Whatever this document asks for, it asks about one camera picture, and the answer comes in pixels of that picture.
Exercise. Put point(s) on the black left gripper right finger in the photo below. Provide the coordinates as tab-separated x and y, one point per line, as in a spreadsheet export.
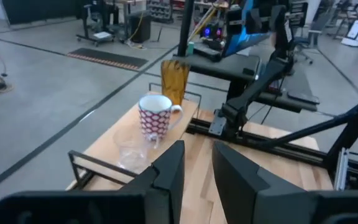
259	199

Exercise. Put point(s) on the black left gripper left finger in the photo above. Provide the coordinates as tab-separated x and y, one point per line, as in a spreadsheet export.
160	199

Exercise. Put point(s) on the clear plastic cup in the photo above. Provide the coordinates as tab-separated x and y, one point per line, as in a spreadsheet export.
132	149

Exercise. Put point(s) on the red white patterned mug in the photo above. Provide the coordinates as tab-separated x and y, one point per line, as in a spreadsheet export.
154	121

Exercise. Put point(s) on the amber faceted plastic tumbler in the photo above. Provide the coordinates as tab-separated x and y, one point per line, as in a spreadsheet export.
174	84

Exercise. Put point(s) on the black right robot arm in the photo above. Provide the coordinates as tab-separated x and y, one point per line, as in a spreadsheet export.
253	87

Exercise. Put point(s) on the computer monitor blue screen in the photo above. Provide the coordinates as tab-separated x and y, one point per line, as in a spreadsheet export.
244	39

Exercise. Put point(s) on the computer with purple lights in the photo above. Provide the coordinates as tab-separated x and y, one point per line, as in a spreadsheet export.
211	31

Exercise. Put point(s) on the grey office chair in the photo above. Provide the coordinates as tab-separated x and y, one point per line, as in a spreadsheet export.
312	34

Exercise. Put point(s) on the parts bin rack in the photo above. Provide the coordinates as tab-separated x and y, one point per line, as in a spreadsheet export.
160	11

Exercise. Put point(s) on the silver aluminium extrusion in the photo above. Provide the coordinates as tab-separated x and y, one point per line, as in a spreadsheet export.
342	169

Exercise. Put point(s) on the black floor box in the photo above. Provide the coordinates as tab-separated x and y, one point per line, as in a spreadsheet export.
140	28

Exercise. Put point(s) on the black floor mat striped edge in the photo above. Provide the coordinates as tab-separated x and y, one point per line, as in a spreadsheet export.
110	59

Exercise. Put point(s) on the black wheeled cart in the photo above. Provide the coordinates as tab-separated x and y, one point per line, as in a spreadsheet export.
98	31

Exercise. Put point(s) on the black vertical post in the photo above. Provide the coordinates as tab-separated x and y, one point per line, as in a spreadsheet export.
186	28

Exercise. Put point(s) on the wood shelf black metal frame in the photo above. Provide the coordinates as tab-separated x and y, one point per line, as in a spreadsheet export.
190	116

